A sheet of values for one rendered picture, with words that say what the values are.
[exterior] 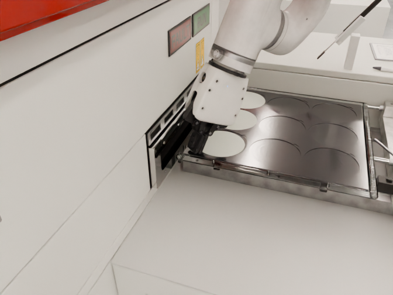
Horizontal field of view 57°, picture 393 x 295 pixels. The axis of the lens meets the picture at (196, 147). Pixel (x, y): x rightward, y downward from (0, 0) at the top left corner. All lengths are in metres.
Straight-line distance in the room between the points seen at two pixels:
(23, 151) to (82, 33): 0.15
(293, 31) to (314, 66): 0.33
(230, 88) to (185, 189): 0.23
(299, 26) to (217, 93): 0.19
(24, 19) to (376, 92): 0.86
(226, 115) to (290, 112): 0.25
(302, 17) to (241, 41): 0.12
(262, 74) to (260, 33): 0.37
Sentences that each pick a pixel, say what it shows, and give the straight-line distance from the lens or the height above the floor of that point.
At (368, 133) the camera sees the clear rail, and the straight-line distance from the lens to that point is 0.86.
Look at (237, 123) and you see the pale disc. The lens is 0.83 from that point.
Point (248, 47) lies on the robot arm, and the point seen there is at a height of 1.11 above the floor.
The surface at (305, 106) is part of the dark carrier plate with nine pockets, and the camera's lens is 0.93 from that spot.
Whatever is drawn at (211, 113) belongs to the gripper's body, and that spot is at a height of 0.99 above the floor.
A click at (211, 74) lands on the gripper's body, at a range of 0.64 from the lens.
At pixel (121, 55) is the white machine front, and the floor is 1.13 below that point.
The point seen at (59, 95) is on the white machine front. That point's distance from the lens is 0.43.
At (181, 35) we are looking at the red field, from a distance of 0.74.
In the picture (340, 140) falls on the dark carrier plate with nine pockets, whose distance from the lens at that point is 0.82.
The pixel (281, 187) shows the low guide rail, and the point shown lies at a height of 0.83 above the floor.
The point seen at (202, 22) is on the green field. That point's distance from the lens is 0.86.
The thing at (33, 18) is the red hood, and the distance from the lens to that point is 0.32.
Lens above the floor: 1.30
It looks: 33 degrees down
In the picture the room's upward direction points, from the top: straight up
